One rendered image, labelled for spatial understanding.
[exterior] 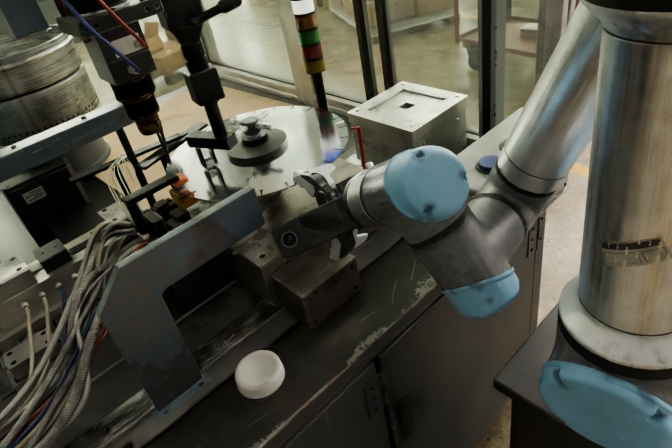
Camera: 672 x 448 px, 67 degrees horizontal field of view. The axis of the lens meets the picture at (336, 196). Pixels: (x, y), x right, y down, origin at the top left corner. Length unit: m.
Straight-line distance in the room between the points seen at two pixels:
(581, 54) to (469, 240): 0.20
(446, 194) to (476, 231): 0.06
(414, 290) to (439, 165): 0.39
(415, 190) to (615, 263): 0.17
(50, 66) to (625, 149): 1.26
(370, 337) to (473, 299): 0.29
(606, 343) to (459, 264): 0.15
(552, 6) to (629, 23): 0.64
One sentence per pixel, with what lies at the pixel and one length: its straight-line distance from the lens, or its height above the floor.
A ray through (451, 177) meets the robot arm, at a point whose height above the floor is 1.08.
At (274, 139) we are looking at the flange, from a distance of 0.90.
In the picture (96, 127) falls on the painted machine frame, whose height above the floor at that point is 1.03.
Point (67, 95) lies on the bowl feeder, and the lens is 1.43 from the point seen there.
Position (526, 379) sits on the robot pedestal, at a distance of 0.75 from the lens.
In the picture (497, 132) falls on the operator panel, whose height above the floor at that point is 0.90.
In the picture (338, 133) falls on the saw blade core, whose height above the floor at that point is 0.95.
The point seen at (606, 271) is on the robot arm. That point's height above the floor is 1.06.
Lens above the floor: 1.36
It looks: 34 degrees down
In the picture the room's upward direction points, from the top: 12 degrees counter-clockwise
